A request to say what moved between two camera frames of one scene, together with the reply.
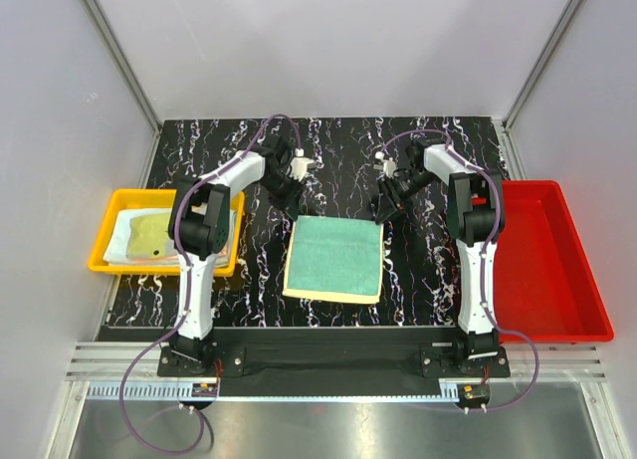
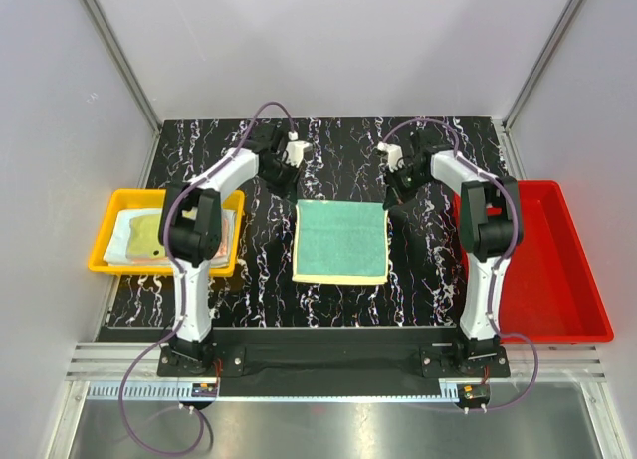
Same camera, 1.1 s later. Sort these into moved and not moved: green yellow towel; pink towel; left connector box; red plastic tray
Moved: green yellow towel
Not moved: left connector box; red plastic tray; pink towel
